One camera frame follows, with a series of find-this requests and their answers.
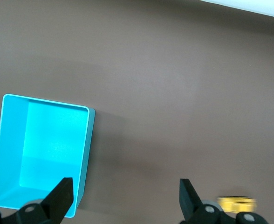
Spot turquoise plastic bin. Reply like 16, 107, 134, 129
0, 93, 96, 219

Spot yellow toy beetle car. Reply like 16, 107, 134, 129
217, 196, 258, 213

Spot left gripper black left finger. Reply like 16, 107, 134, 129
0, 177, 74, 224

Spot brown table mat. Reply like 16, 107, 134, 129
0, 0, 274, 224

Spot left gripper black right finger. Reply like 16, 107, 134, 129
179, 178, 268, 224

